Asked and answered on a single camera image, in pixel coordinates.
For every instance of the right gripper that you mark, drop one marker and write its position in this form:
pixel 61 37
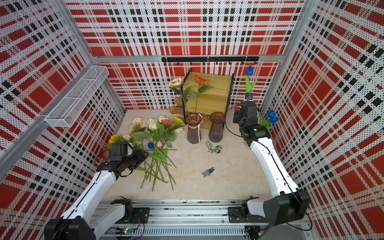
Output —
pixel 237 114

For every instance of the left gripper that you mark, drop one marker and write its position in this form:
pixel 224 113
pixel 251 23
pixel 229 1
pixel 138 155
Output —
pixel 140 155

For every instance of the blue tulip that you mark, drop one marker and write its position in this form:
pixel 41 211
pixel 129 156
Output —
pixel 249 86
pixel 269 115
pixel 269 122

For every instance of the orange gerbera flower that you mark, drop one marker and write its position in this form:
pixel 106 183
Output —
pixel 203 86

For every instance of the cream rose flower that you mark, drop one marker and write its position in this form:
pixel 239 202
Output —
pixel 176 86

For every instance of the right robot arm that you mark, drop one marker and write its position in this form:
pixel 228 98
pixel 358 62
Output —
pixel 276 180

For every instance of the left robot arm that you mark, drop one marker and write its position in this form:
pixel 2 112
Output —
pixel 90 198

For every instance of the brown ribbed glass vase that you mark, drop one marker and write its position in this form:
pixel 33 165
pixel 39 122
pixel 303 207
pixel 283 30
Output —
pixel 217 125

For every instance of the clear glass vase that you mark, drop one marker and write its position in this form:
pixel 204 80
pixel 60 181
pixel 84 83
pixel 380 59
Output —
pixel 247 145

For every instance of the white rose in pile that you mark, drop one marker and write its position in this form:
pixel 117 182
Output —
pixel 152 124

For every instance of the bamboo two-tier shelf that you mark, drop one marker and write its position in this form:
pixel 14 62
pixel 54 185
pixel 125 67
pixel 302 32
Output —
pixel 213 100

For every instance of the orange flower in pile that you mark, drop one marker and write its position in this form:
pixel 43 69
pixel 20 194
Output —
pixel 167 123

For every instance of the pink ribbed glass vase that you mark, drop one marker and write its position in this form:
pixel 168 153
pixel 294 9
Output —
pixel 194 122

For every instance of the yellow flower back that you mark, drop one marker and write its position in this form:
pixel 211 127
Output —
pixel 177 121

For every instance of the brown teddy bear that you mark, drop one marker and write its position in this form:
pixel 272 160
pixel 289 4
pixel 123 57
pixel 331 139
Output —
pixel 177 108

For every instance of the green keychain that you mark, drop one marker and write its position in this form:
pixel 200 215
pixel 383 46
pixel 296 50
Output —
pixel 211 149

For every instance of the black hook rail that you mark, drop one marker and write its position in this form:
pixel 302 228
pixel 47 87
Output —
pixel 208 59

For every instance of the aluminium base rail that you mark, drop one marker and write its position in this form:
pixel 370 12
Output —
pixel 139 218

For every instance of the white wire wall basket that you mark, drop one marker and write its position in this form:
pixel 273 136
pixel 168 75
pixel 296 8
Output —
pixel 73 103

